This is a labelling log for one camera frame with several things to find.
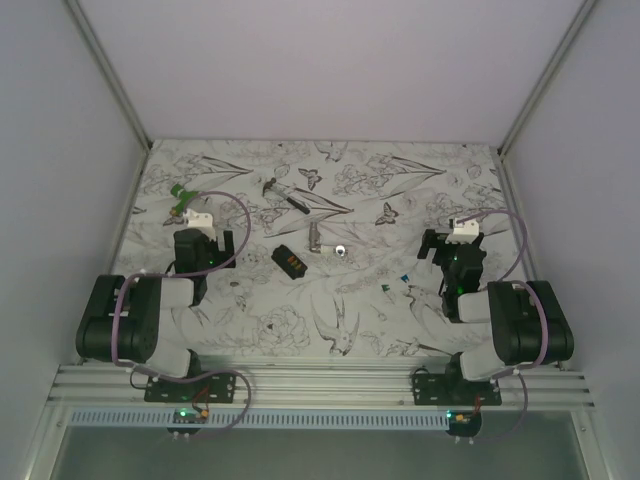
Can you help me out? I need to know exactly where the green plastic connector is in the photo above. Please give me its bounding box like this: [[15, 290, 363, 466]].
[[163, 183, 198, 226]]

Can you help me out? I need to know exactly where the left small circuit board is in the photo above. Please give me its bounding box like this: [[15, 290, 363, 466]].
[[173, 408, 209, 425]]

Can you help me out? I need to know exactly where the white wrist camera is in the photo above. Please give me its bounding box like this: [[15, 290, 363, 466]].
[[183, 209, 216, 238], [450, 218, 480, 238]]

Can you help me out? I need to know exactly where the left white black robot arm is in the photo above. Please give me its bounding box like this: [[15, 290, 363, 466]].
[[75, 228, 236, 402]]

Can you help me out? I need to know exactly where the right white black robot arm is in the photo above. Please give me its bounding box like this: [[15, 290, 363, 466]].
[[417, 229, 575, 405]]

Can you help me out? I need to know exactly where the small black hammer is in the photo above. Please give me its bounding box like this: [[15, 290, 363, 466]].
[[263, 177, 311, 215]]

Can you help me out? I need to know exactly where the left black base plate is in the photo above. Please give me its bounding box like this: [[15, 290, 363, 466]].
[[144, 373, 236, 404]]

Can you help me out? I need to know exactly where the grey metal clip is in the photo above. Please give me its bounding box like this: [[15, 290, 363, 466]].
[[308, 222, 322, 253]]

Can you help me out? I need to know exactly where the aluminium rail frame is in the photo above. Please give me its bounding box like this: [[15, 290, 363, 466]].
[[48, 364, 595, 411]]

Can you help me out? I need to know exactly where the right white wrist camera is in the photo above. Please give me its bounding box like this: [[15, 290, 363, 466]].
[[450, 218, 480, 238]]

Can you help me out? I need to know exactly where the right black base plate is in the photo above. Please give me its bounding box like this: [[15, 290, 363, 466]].
[[410, 367, 502, 407]]

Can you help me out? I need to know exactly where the black fuse box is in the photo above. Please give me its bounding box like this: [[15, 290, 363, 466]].
[[271, 245, 308, 280]]

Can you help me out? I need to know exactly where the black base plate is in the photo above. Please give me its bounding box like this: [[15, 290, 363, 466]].
[[410, 367, 502, 407], [144, 373, 236, 404]]

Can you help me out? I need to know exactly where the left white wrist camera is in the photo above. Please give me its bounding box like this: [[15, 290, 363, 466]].
[[183, 209, 216, 238]]

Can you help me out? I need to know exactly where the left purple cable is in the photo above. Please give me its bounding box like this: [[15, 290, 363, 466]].
[[111, 191, 252, 446]]

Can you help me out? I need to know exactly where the right small circuit board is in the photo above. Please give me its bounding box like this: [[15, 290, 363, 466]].
[[446, 411, 482, 438]]

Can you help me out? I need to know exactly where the small circuit board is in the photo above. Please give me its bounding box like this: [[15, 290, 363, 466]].
[[173, 408, 209, 425], [446, 411, 482, 438]]

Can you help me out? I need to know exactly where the floral printed table mat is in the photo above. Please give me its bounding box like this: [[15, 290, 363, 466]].
[[114, 139, 528, 359]]

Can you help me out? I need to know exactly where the white slotted cable duct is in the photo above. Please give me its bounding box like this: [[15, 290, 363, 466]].
[[69, 407, 448, 431]]

